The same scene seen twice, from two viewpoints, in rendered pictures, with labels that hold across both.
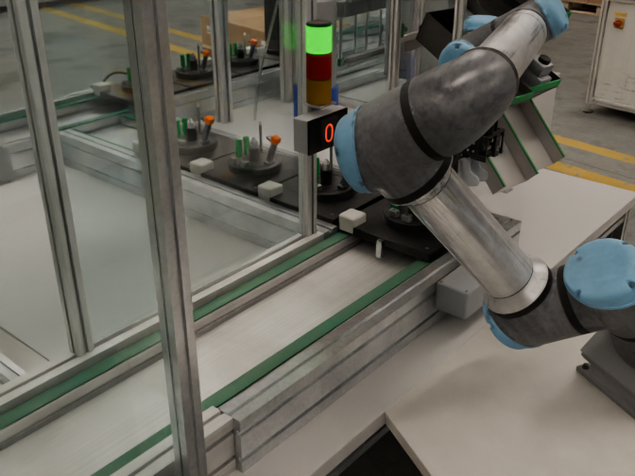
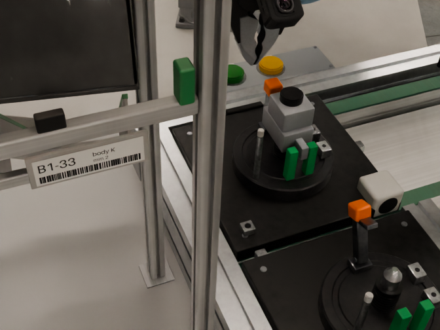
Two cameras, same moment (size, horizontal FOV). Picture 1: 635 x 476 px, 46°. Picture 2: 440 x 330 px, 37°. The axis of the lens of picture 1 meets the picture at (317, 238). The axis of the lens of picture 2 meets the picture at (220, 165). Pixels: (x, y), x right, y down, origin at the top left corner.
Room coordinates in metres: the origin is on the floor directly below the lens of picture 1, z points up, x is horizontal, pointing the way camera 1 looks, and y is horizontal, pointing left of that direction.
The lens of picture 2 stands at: (2.14, -0.01, 1.62)
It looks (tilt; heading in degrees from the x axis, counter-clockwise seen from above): 45 degrees down; 205
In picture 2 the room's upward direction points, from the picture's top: 3 degrees clockwise
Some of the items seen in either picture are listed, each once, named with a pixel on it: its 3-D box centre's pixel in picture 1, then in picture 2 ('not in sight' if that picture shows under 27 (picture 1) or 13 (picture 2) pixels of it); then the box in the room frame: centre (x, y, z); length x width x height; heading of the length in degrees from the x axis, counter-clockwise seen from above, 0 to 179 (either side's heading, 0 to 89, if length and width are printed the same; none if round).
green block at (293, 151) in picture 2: not in sight; (290, 164); (1.55, -0.19, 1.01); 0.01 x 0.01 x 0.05; 50
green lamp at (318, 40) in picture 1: (318, 38); not in sight; (1.45, 0.00, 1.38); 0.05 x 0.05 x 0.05
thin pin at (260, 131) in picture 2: not in sight; (258, 154); (1.58, -0.23, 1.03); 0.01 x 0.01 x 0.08
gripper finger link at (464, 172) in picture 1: (466, 178); (260, 27); (1.42, -0.31, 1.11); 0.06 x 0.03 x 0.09; 50
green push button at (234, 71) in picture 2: not in sight; (231, 76); (1.36, -0.37, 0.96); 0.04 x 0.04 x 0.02
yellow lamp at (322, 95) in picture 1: (318, 90); not in sight; (1.45, 0.00, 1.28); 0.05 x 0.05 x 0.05
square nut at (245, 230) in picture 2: not in sight; (247, 228); (1.65, -0.20, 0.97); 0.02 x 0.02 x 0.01; 50
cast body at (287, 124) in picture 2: not in sight; (292, 118); (1.52, -0.21, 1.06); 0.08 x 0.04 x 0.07; 50
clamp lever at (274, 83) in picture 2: not in sight; (273, 107); (1.49, -0.25, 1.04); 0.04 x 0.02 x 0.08; 50
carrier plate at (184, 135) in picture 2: (413, 223); (281, 167); (1.52, -0.22, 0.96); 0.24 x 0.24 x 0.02; 50
